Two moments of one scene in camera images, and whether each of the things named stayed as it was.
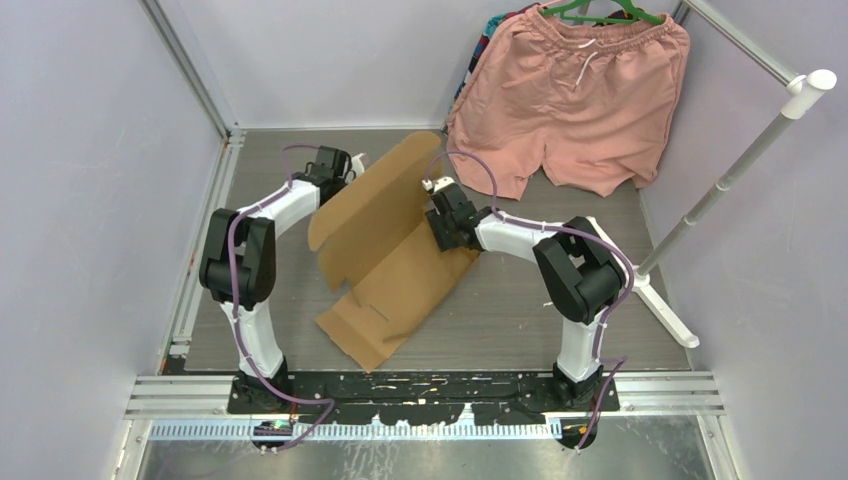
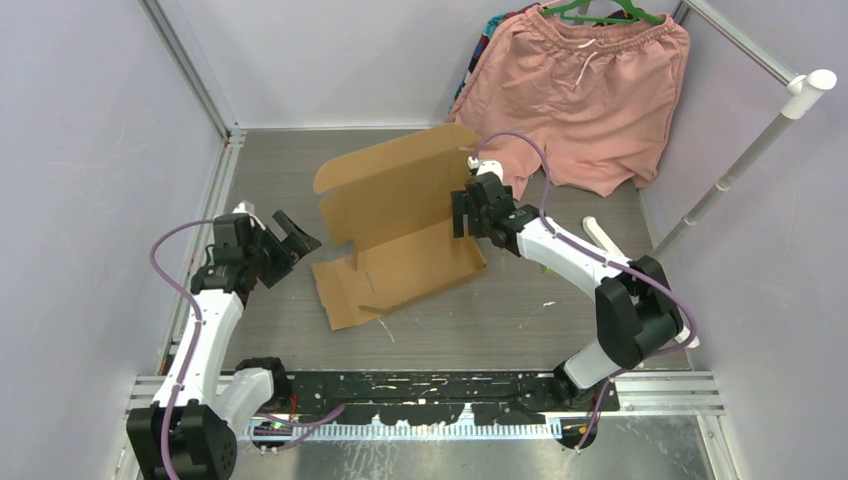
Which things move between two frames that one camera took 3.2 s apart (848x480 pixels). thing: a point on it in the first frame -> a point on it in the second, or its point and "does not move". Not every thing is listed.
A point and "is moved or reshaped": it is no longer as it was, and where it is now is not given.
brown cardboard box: [377, 237] is moved or reshaped
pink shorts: [596, 96] does not move
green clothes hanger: [641, 17] does not move
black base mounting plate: [417, 397] does not move
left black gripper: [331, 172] -> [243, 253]
